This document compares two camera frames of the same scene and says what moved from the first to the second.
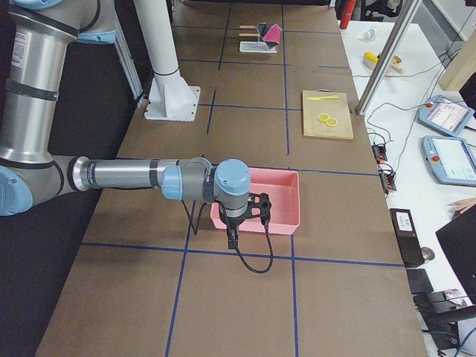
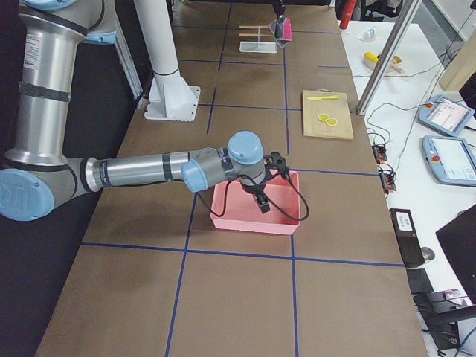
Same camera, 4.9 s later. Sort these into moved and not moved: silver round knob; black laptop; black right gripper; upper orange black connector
Moved: black right gripper
Not moved: silver round knob; black laptop; upper orange black connector
